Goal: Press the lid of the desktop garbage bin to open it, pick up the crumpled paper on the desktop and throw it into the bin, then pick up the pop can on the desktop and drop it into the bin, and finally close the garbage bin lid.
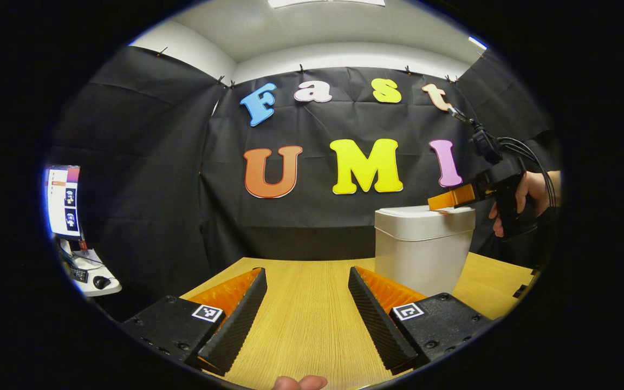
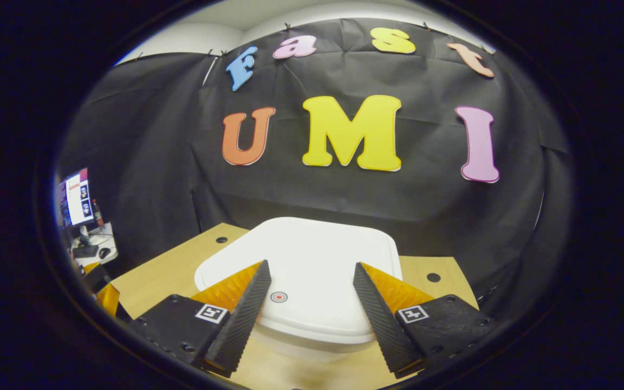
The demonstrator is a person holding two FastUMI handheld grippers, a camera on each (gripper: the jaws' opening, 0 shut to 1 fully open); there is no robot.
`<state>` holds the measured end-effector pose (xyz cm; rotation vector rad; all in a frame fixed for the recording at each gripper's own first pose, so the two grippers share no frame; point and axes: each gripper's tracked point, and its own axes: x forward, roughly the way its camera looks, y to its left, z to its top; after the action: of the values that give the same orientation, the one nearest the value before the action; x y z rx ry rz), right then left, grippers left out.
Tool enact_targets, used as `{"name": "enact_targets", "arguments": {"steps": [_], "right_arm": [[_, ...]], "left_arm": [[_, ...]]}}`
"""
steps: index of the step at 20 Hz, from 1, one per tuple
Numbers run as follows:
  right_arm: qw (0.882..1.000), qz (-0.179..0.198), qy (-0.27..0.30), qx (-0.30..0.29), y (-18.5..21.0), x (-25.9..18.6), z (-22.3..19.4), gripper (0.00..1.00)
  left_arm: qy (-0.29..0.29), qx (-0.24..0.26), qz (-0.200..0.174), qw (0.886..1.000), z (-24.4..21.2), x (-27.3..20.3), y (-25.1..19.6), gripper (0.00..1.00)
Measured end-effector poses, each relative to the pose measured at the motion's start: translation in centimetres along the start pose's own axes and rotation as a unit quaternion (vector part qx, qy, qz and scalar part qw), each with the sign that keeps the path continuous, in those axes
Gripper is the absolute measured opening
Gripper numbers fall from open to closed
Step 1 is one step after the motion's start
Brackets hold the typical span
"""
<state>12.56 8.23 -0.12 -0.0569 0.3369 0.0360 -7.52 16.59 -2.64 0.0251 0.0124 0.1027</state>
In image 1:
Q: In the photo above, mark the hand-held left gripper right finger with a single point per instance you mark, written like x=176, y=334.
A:
x=379, y=325

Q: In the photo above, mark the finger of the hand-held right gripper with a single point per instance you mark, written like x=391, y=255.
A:
x=453, y=197

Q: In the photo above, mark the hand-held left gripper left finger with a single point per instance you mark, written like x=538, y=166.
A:
x=239, y=325

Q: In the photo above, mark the white desktop garbage bin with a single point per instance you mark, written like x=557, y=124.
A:
x=423, y=249

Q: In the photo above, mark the wooden desktop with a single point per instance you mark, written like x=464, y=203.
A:
x=306, y=314

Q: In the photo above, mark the black backdrop cloth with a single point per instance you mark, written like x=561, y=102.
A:
x=290, y=227

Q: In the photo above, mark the black computer mouse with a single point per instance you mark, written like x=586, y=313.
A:
x=102, y=282

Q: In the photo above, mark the white side desk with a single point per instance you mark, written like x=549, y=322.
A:
x=95, y=268

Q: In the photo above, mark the small ceiling light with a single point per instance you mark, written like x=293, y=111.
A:
x=477, y=42

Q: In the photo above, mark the black keyboard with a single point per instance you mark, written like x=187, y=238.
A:
x=78, y=274

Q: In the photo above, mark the computer monitor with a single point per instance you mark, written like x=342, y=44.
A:
x=64, y=200

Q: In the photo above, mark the long ceiling light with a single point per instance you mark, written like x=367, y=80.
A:
x=325, y=2

